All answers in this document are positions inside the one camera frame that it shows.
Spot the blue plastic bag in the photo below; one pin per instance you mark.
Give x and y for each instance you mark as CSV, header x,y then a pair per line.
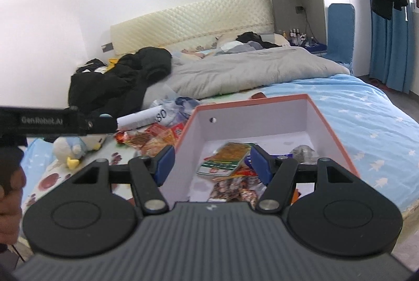
x,y
185,104

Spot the white wrapped roll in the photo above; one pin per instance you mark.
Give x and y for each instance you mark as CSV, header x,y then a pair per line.
x,y
140,118

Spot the yellow cloth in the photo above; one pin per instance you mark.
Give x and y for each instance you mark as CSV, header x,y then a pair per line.
x,y
113,62

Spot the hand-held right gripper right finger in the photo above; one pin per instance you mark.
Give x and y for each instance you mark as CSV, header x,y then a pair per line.
x,y
260,166

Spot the black jacket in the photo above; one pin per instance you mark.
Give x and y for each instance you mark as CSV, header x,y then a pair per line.
x,y
124,78

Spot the cream quilted headboard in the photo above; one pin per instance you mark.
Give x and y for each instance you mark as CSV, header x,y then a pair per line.
x,y
196,19

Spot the blue covered chair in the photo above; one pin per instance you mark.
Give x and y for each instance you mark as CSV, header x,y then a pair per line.
x,y
340,32

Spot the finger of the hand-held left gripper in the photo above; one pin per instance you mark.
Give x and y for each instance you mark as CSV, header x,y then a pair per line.
x,y
103,125

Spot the plush penguin toy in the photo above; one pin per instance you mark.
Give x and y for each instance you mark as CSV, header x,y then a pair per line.
x,y
70,145

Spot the wall socket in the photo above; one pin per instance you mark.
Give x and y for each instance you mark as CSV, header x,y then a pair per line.
x,y
300,9

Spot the grey white garment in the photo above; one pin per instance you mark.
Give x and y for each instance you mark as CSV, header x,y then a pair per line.
x,y
239,46

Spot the brown patterned snack packet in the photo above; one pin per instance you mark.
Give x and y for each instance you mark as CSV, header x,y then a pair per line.
x,y
235,189

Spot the blue curtain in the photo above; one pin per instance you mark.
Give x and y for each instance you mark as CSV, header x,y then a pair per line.
x,y
389,48

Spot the grey duvet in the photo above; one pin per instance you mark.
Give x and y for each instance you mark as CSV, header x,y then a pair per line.
x,y
245,71

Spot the cluster of cosmetic bottles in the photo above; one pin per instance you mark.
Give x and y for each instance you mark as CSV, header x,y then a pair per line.
x,y
294,35

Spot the brown ridged biscuit packet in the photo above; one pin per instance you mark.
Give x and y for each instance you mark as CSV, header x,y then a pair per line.
x,y
140,138

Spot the small red snack packet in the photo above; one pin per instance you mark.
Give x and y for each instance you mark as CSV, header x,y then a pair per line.
x,y
120,136

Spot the orange cardboard box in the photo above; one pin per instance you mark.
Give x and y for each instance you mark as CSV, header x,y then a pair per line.
x,y
262,123

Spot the green-edged biscuit packet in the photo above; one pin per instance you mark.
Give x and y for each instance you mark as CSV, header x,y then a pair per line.
x,y
226,159

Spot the grey wall switch panel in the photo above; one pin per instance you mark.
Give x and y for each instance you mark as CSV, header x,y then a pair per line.
x,y
107,47

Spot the person's left hand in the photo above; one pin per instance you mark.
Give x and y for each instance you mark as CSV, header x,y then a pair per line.
x,y
11,209

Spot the red slippers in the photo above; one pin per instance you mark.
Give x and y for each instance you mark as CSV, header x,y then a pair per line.
x,y
376,82

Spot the blue star bedsheet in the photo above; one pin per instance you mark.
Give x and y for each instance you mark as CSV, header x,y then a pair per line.
x,y
360,120

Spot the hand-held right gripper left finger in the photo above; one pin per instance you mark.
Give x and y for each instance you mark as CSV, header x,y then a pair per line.
x,y
165,163

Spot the orange biscuit packet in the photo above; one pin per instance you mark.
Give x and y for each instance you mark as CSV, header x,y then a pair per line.
x,y
162,140

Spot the black white garment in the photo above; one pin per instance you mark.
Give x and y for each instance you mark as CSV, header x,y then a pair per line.
x,y
91,66

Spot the blue nightstand cover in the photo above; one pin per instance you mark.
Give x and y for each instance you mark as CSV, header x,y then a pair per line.
x,y
314,47

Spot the peach pillow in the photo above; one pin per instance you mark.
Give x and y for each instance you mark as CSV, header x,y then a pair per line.
x,y
209,45

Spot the red white-print snack packet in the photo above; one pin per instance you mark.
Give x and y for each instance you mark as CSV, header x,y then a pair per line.
x,y
179,130

